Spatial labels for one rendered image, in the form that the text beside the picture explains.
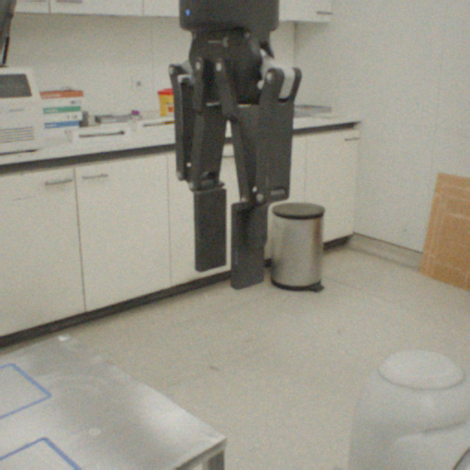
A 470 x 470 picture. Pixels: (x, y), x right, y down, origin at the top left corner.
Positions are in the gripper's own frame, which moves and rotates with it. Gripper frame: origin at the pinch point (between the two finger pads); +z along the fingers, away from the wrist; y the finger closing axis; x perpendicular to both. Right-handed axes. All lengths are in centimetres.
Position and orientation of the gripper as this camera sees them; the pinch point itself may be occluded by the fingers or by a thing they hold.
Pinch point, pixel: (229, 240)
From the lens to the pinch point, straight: 49.4
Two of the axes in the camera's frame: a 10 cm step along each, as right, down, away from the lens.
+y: -6.3, -2.3, 7.4
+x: -7.8, 1.8, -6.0
